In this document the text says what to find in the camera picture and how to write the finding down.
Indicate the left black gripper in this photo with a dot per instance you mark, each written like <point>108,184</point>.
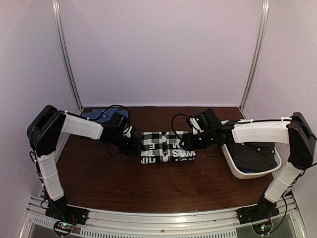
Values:
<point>133,146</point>

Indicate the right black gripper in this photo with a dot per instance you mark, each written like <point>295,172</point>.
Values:
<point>190,144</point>

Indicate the blue shirt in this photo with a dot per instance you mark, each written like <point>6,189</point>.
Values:
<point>102,116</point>

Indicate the black white checked shirt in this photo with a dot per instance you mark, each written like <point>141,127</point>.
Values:
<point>163,147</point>

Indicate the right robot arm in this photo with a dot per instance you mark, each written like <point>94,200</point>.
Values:
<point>302,143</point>

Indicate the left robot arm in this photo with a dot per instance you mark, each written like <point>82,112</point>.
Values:
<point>43,134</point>

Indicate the white plastic basket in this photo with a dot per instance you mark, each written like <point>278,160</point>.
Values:
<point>244,131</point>

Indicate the dark striped shirt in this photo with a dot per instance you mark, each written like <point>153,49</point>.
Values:
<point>253,157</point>

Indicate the right small circuit board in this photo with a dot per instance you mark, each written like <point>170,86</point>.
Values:
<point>262,228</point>

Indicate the small circuit board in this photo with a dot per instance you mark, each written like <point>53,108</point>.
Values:
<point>262,228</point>
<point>62,228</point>

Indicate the left small circuit board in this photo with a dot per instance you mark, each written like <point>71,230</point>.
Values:
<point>62,228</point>

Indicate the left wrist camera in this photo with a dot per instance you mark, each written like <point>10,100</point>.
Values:
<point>129,132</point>

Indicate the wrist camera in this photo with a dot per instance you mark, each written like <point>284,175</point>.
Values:
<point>194,125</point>
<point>129,132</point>

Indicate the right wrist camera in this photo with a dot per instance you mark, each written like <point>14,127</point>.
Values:
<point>194,125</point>

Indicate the right aluminium frame post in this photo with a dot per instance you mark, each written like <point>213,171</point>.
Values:
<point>264,16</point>

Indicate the aluminium frame post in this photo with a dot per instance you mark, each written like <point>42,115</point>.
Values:
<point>65,54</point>
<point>264,16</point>

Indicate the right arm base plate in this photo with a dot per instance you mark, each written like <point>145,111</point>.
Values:
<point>256,213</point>

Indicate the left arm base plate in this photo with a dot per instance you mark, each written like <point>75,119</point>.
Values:
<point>73,215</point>

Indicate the front aluminium rail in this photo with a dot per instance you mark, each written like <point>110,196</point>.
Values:
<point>223,223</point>

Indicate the left aluminium frame post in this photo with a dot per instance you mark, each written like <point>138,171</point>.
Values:
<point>65,54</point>

